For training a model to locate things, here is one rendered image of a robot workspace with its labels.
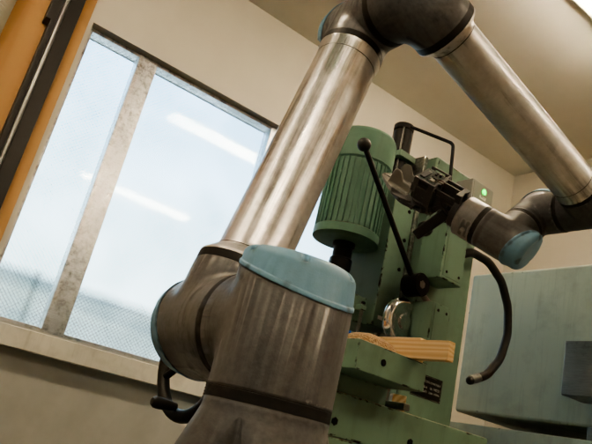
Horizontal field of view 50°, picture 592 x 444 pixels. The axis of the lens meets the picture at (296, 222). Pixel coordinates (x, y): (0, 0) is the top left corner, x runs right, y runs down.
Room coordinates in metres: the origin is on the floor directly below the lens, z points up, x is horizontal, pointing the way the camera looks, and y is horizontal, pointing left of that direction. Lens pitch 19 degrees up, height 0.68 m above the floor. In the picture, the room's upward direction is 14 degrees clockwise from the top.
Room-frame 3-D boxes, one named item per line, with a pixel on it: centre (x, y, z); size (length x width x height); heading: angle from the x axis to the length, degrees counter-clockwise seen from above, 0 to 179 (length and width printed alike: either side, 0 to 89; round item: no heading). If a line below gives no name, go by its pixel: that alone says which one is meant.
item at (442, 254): (1.58, -0.40, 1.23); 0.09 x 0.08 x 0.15; 125
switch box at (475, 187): (1.65, -0.48, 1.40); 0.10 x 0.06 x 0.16; 125
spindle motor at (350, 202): (1.58, -0.14, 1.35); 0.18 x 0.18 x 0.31
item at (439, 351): (1.48, -0.20, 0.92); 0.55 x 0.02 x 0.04; 35
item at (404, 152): (1.66, -0.25, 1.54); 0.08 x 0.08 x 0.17; 35
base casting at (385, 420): (1.65, -0.24, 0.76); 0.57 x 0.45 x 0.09; 125
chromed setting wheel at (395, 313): (1.55, -0.32, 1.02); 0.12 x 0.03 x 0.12; 125
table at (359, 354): (1.51, -0.05, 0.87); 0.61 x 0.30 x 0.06; 35
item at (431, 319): (1.56, -0.38, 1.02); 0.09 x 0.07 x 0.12; 35
